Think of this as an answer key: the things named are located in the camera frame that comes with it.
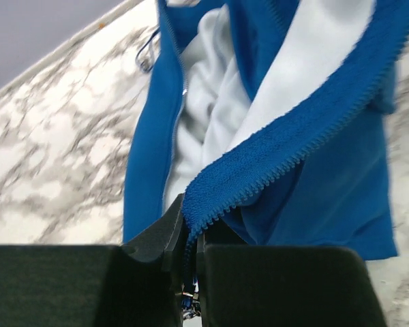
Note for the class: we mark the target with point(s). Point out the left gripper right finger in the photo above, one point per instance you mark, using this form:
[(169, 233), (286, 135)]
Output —
[(246, 285)]

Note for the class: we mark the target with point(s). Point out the blue jacket with white lining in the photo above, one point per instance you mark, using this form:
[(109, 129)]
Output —
[(268, 117)]

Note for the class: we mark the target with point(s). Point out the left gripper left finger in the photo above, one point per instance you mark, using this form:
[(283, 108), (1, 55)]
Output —
[(135, 284)]

